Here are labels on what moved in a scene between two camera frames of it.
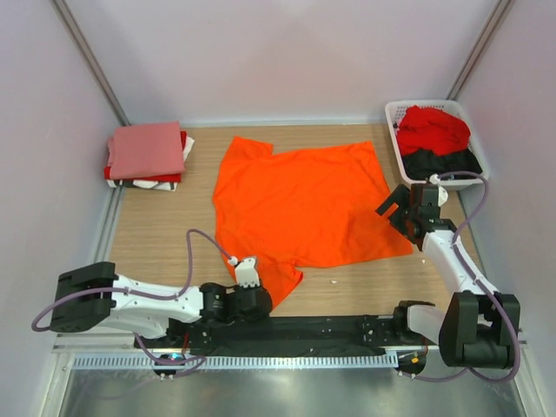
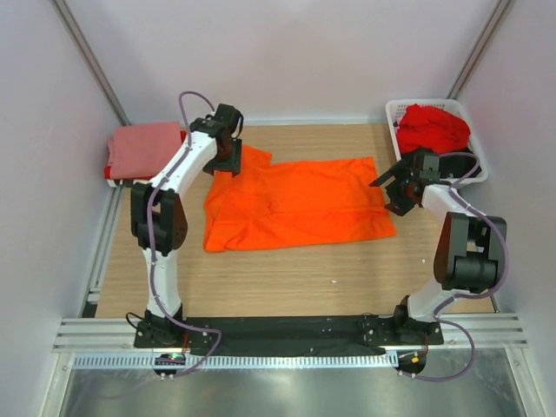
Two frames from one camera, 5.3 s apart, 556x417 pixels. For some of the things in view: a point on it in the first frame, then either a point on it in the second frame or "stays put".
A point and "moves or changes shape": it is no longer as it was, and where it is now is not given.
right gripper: x=400 y=195 to x=399 y=171
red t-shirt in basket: x=432 y=129 stays put
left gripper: x=258 y=318 to x=234 y=162
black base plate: x=292 y=334 stays put
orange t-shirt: x=301 y=209 moves or changes shape
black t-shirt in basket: x=422 y=163 stays put
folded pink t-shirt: x=146 y=150 stays put
